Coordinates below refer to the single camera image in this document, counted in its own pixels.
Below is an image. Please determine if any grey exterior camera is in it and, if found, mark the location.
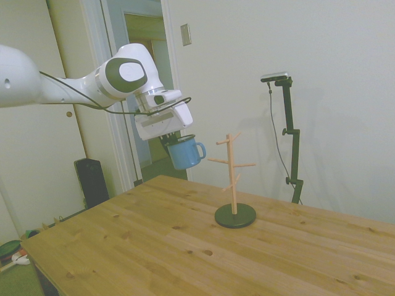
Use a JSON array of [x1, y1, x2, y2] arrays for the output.
[[260, 71, 291, 83]]

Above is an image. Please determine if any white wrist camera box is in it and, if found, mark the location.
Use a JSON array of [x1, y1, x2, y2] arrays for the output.
[[144, 89, 183, 107]]

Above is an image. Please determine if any black floor speaker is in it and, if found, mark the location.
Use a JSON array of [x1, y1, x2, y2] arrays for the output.
[[73, 158, 110, 210]]

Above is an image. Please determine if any wooden mug tree stand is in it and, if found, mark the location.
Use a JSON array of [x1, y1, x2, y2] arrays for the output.
[[207, 131, 257, 229]]

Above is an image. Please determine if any blue enamel mug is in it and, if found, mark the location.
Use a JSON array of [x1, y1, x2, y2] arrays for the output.
[[167, 134, 207, 170]]

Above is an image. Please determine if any black camera stand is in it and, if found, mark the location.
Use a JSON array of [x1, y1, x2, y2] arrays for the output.
[[267, 76, 304, 205]]

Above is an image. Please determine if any green round floor object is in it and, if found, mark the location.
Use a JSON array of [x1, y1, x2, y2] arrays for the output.
[[0, 239, 23, 263]]

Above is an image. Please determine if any white floor object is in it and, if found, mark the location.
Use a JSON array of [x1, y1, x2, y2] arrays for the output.
[[11, 252, 31, 266]]

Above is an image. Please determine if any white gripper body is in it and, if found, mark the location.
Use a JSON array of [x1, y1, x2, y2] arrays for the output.
[[135, 104, 194, 142]]

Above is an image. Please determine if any grey wall switch plate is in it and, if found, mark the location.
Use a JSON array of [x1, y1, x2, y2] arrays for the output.
[[180, 23, 192, 47]]

